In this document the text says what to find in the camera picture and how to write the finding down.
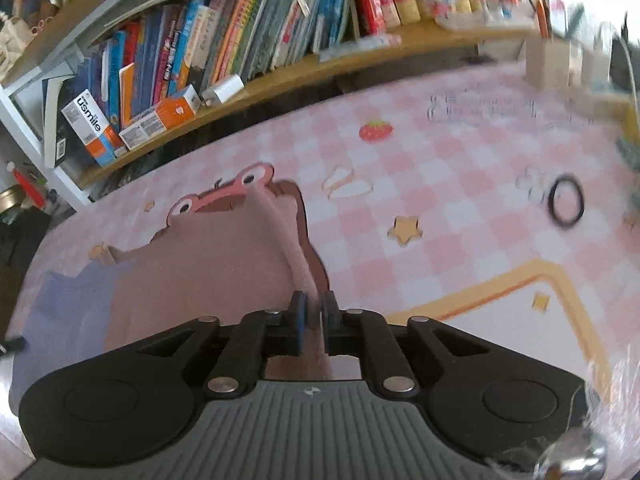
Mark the tall white and orange box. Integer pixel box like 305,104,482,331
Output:
60,88,127,169

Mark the white charger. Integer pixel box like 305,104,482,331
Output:
202,73,245,106

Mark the red bottle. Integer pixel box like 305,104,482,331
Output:
9,160,37,201

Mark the pink checkered printed mat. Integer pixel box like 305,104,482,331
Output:
7,57,640,461

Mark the wooden bookshelf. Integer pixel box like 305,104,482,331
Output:
75,22,543,190

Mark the gold-rimmed round tin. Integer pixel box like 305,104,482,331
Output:
0,185,25,215

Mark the clear plastic wrap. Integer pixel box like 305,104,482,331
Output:
487,345,640,480

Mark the flat orange and white box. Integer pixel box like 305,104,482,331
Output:
119,84,202,152

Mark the black hair tie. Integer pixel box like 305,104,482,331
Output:
548,173,586,226

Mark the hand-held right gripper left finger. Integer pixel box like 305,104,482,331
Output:
134,290,308,400

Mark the white shelf frame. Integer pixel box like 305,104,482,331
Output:
0,0,247,209

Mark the shiny metal knob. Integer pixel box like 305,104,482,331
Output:
534,427,609,480

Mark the pink and lavender sweater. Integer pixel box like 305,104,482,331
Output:
9,182,335,382

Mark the row of colourful books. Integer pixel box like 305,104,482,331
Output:
40,0,551,133

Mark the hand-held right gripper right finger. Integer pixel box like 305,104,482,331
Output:
320,289,493,401

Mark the beige pen holder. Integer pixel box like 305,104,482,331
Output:
525,35,574,87

